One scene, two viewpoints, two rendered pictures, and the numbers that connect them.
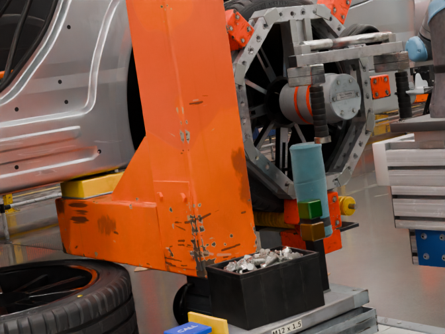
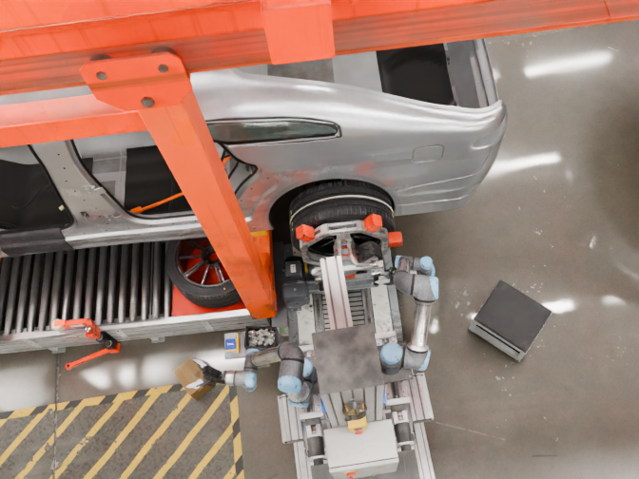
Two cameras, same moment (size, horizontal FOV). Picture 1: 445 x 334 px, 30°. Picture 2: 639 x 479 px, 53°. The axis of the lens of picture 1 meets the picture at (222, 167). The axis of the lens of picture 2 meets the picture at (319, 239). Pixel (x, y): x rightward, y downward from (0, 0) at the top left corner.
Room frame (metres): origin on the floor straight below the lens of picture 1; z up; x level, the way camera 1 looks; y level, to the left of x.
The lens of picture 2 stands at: (1.10, -1.27, 4.47)
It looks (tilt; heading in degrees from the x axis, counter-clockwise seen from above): 64 degrees down; 42
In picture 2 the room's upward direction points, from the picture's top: 10 degrees counter-clockwise
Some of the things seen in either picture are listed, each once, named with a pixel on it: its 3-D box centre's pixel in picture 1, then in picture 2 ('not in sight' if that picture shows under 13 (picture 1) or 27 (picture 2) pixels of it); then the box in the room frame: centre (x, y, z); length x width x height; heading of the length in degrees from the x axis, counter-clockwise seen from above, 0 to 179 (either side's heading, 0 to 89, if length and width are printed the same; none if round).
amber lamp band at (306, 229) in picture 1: (312, 230); not in sight; (1.81, -0.18, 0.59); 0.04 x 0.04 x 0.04; 38
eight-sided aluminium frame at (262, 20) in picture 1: (302, 101); (344, 245); (2.43, -0.26, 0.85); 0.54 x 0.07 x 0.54; 128
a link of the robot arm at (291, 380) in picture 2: not in sight; (296, 385); (1.50, -0.56, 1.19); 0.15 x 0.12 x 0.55; 27
